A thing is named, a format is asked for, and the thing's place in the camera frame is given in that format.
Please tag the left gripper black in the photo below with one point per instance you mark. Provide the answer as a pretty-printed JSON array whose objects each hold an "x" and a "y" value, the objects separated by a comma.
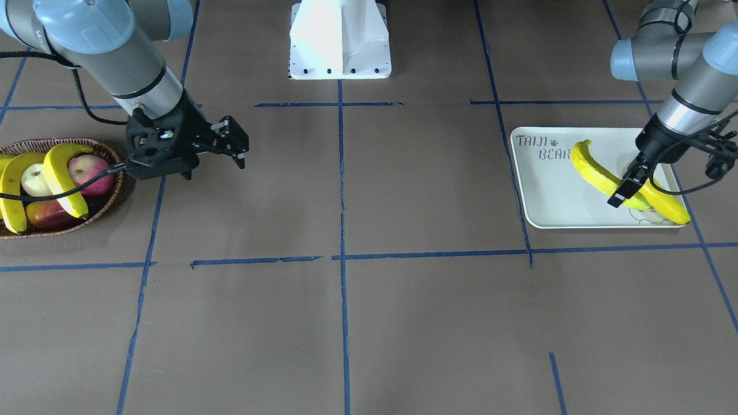
[{"x": 654, "y": 143}]

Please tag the red apple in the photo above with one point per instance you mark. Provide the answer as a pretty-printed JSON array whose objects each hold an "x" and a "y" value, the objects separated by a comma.
[{"x": 84, "y": 168}]

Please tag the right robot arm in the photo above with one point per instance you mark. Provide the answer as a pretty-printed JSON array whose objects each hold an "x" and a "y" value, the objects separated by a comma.
[{"x": 114, "y": 41}]

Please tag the smooth yellow banana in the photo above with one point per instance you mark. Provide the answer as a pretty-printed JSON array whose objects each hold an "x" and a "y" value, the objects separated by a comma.
[{"x": 599, "y": 177}]

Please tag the white rectangular plate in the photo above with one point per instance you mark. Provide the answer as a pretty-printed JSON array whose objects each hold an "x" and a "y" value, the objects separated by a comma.
[{"x": 556, "y": 196}]

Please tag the pale green apple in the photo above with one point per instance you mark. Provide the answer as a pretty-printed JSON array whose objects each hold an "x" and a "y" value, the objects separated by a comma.
[{"x": 33, "y": 181}]

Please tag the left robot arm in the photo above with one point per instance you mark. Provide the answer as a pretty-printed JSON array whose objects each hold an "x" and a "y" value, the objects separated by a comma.
[{"x": 703, "y": 66}]

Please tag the brown wicker basket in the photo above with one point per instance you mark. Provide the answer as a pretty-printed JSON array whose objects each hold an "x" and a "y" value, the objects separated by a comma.
[{"x": 17, "y": 157}]

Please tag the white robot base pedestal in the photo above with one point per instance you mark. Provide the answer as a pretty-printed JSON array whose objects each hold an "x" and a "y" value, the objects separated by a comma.
[{"x": 339, "y": 40}]

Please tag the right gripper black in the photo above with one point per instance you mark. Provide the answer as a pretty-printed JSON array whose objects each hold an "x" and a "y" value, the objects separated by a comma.
[{"x": 188, "y": 124}]

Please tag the textured yellow banana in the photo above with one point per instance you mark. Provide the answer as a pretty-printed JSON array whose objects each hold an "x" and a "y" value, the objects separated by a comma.
[{"x": 665, "y": 204}]

